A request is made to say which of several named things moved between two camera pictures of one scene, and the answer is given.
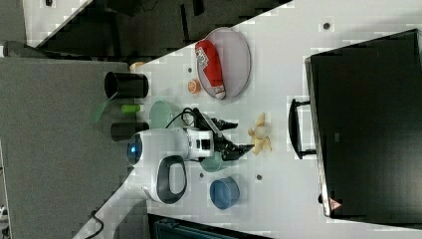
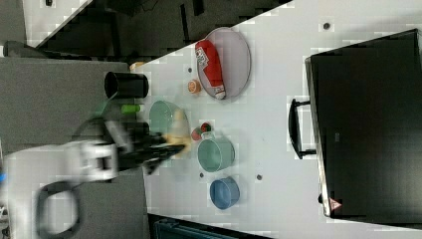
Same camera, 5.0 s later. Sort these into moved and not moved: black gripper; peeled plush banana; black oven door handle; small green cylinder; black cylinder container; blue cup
Moved: black gripper; peeled plush banana
Not moved: black oven door handle; small green cylinder; black cylinder container; blue cup
